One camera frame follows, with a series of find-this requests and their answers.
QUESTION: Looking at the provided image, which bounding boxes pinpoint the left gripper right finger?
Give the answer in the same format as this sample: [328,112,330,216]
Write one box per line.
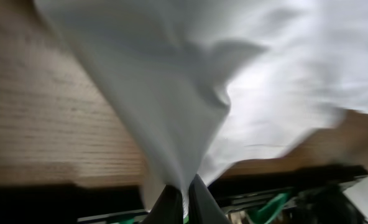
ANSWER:
[188,174,231,224]

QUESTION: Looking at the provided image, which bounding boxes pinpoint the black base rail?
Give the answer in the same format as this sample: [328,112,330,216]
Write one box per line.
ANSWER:
[77,166,368,223]

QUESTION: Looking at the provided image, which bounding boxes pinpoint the white printed t-shirt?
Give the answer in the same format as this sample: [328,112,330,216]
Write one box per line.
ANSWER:
[35,0,368,210]

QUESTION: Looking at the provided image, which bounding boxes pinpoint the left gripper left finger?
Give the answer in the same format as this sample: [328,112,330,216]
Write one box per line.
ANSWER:
[141,185,183,224]

